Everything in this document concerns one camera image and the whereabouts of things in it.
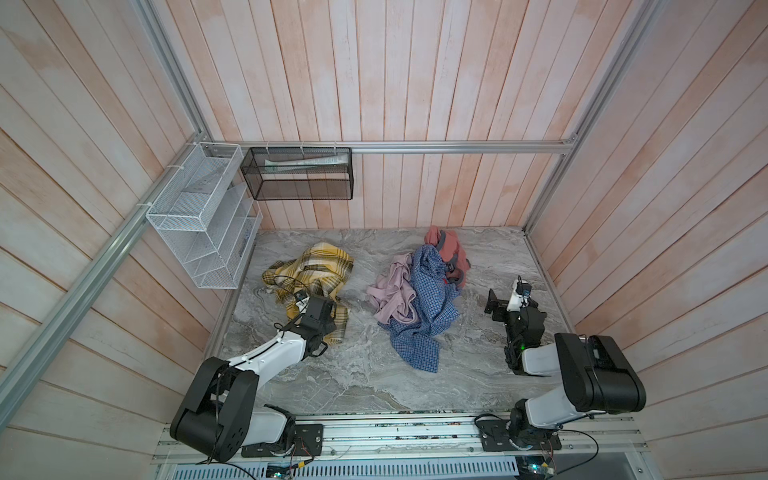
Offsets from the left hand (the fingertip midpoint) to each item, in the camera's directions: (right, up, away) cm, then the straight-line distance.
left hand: (323, 324), depth 91 cm
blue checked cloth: (+29, -5, -3) cm, 30 cm away
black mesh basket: (-11, +51, +13) cm, 54 cm away
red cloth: (+41, +21, +2) cm, 46 cm away
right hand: (+57, +11, 0) cm, 58 cm away
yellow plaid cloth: (-1, +16, +1) cm, 17 cm away
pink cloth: (+21, +9, -1) cm, 23 cm away
